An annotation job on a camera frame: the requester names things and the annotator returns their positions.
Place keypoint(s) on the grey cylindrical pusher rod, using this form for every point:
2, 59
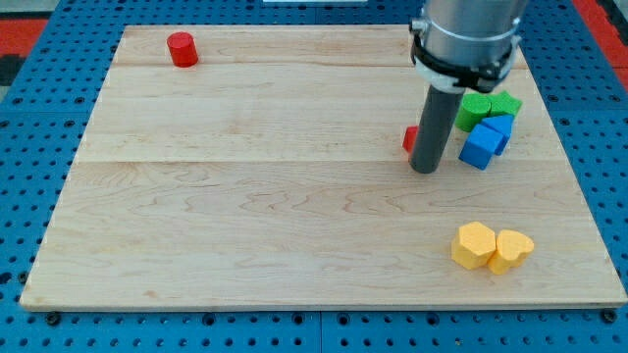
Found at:
434, 128

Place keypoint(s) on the red star block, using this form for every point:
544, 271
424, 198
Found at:
409, 138

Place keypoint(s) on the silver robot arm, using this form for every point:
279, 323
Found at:
458, 45

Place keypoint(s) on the green star block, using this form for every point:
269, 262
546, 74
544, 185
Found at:
504, 104

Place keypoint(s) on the green cylinder block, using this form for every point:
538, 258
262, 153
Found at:
474, 107

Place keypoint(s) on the blue cube block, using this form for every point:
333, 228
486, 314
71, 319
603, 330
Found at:
480, 146

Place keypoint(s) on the blue crescent block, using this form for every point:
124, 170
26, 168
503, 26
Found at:
503, 125

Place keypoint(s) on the yellow hexagon block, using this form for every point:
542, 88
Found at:
473, 245

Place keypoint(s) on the yellow heart block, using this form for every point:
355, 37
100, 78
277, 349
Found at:
512, 249

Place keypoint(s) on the wooden board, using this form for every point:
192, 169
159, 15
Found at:
271, 176

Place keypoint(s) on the red cylinder block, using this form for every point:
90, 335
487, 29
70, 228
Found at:
182, 49

